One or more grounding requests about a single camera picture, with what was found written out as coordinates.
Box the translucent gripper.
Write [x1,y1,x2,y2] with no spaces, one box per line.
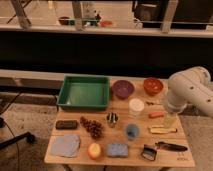
[163,106,177,128]

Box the blue sponge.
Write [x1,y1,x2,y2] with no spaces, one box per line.
[107,143,128,158]

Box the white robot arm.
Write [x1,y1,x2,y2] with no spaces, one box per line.
[162,67,213,128]

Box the white plastic cup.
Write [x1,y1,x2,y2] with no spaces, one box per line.
[129,98,145,117]

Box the blue plastic cup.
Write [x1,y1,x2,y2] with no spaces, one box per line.
[125,124,140,140]

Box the small metal cup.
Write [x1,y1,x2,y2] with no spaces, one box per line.
[107,113,118,128]

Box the orange carrot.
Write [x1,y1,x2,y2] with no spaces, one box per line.
[148,112,164,119]

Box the red-orange bowl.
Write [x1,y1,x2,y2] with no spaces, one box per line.
[143,77,164,96]

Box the purple bowl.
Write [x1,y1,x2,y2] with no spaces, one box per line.
[112,80,135,99]

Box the bunch of red grapes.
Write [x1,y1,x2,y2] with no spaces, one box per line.
[80,117,104,139]

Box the green plastic tray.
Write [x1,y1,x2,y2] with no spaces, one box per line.
[57,76,110,110]

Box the blue-grey cloth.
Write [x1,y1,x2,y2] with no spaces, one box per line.
[50,134,80,158]

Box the dark brown rectangular block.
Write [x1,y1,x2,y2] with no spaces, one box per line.
[56,120,78,130]

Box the black chair base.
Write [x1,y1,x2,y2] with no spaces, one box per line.
[0,117,36,150]

